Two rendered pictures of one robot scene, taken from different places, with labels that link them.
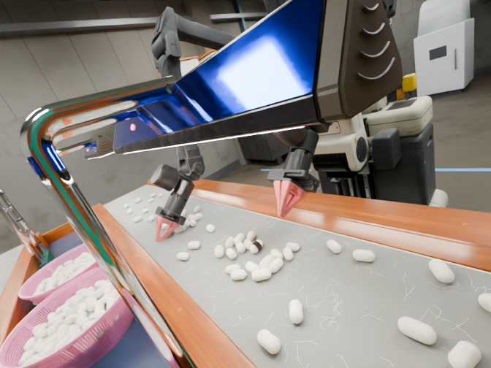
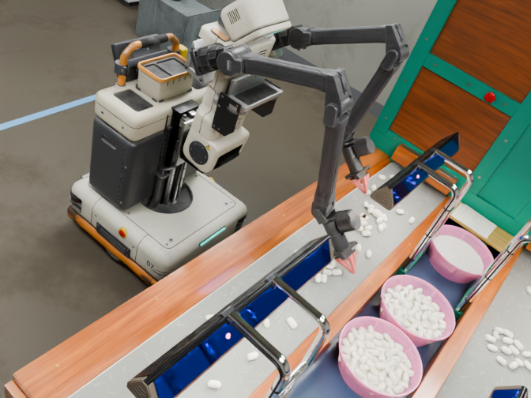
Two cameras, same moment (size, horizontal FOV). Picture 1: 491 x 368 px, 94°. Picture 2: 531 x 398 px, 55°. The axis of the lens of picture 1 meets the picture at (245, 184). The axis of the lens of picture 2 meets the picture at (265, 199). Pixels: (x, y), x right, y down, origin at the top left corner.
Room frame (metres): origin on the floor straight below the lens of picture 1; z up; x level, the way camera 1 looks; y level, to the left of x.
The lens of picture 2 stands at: (1.60, 1.24, 1.96)
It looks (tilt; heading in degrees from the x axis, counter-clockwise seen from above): 39 degrees down; 240
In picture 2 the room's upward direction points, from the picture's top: 21 degrees clockwise
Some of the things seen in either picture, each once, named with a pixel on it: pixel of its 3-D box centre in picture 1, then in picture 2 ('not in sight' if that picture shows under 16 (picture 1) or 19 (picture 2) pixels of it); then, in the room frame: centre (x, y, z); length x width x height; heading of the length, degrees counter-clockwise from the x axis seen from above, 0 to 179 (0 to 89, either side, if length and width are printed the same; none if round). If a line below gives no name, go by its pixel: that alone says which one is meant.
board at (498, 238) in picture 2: not in sight; (480, 226); (-0.09, 0.10, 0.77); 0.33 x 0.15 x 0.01; 124
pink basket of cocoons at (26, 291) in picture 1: (77, 274); (374, 362); (0.69, 0.62, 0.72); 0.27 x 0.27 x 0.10
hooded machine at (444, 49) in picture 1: (443, 46); not in sight; (4.09, -4.01, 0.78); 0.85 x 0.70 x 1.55; 128
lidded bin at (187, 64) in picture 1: (181, 73); not in sight; (3.41, 0.31, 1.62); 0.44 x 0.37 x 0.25; 128
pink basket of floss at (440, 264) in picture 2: not in sight; (457, 256); (0.09, 0.22, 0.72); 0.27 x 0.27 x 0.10
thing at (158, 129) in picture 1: (166, 119); (423, 164); (0.39, 0.08, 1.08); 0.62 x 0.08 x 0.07; 34
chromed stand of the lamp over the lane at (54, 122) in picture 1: (167, 238); (418, 213); (0.35, 0.15, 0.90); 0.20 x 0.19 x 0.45; 34
